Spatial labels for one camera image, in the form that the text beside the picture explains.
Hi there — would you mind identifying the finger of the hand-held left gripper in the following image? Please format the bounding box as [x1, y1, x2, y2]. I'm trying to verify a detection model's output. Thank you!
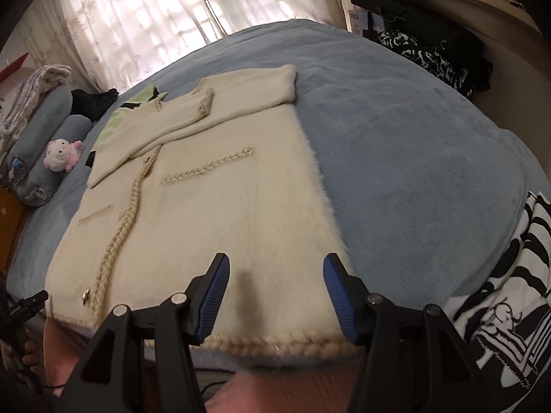
[6, 290, 49, 319]

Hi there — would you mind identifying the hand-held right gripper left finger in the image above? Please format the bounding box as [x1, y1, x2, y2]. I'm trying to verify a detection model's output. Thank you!
[54, 252, 231, 413]

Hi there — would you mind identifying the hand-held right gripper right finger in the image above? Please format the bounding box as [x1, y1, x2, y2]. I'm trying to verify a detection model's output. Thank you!
[323, 253, 500, 413]

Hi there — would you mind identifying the cream knitted cardigan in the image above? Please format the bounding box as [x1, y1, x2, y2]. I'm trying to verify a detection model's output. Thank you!
[44, 64, 360, 359]

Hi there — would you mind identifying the person's left hand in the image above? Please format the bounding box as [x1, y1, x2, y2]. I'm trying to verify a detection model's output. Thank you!
[19, 339, 46, 374]

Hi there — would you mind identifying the blue pillow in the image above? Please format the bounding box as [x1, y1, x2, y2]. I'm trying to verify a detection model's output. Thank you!
[9, 114, 93, 207]
[9, 84, 74, 156]

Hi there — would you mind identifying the pink white cat plush toy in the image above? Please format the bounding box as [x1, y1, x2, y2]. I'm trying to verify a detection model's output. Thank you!
[43, 138, 83, 173]

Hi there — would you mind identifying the blue fleece bed blanket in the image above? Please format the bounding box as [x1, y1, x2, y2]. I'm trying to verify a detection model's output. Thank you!
[9, 18, 537, 371]

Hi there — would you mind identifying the person's black white patterned clothing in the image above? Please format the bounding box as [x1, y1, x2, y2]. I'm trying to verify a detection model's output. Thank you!
[443, 189, 551, 413]

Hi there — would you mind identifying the light green garment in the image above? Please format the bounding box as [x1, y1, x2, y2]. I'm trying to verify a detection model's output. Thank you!
[95, 86, 168, 147]

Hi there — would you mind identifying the black fluffy garment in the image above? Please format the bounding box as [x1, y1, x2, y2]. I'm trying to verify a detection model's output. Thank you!
[71, 88, 119, 123]

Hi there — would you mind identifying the floral patterned blanket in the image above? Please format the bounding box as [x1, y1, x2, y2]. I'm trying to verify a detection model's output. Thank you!
[0, 64, 72, 151]

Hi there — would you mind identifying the black white patterned cloth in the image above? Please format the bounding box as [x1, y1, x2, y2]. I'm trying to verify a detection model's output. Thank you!
[376, 30, 474, 95]

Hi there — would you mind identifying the white cardboard box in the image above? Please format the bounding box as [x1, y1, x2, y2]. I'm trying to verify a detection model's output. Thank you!
[349, 9, 384, 37]

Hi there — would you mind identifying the black bag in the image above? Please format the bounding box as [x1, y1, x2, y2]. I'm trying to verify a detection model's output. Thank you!
[349, 0, 493, 93]

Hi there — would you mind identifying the wooden curved bookshelf desk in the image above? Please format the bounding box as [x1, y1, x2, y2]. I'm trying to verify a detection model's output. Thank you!
[336, 0, 551, 138]

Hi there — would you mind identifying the wooden bed frame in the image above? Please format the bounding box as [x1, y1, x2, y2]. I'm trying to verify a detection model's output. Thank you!
[0, 185, 31, 276]

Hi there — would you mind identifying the red wall sticker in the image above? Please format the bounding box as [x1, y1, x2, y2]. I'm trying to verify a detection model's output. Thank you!
[0, 52, 30, 82]

